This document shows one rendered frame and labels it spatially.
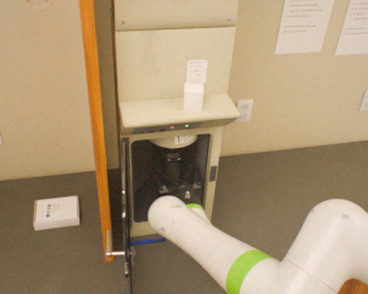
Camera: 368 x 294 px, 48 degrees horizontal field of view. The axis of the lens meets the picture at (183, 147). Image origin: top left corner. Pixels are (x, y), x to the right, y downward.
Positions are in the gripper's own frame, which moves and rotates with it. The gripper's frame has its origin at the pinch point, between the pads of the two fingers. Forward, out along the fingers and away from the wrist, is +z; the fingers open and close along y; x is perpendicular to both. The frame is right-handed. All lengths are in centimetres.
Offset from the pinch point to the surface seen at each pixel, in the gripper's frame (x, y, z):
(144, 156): 5.1, 7.8, 10.7
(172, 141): -14.2, 1.6, -7.3
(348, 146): 26, -95, 27
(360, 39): -27, -88, 34
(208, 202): 13.1, -12.0, -9.5
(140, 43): -48, 12, -9
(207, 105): -31.4, -6.0, -15.0
